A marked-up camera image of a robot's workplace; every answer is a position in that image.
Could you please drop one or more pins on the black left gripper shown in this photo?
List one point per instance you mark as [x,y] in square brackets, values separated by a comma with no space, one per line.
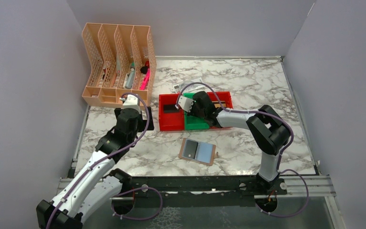
[147,111]

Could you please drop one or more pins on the tan leather card holder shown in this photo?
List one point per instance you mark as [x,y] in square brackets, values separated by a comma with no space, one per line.
[206,153]

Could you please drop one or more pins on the black card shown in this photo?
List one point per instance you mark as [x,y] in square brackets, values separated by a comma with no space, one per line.
[190,149]
[170,108]

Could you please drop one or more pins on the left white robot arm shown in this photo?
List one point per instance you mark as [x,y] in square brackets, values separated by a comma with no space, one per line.
[98,180]

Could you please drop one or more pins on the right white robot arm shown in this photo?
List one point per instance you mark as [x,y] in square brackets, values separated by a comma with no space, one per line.
[270,132]

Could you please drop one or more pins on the gold card with stripe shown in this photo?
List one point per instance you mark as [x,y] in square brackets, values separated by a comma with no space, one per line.
[219,104]

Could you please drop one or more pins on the green plastic bin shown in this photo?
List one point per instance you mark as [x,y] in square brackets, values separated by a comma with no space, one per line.
[194,123]

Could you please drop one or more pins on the right red plastic bin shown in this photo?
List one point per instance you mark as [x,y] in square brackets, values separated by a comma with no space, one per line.
[223,96]

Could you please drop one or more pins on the clear protractor ruler packet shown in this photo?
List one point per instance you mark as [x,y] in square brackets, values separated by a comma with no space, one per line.
[176,88]

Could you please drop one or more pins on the pink highlighter pen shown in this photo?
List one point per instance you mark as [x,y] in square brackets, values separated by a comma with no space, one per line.
[146,80]

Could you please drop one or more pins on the grey green marker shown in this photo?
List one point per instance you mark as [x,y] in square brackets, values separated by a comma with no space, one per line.
[129,78]

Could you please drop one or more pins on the black binder clip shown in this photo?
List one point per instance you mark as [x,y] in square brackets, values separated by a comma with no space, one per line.
[145,68]

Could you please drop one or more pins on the peach plastic file organizer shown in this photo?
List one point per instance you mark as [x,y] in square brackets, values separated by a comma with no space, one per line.
[111,49]

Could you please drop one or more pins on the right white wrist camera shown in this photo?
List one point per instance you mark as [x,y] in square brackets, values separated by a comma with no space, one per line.
[185,103]

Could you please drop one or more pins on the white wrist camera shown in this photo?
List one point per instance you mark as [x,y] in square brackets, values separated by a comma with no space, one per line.
[185,103]
[131,101]

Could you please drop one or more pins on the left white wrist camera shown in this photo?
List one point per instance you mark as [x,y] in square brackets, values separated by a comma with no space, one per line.
[131,101]

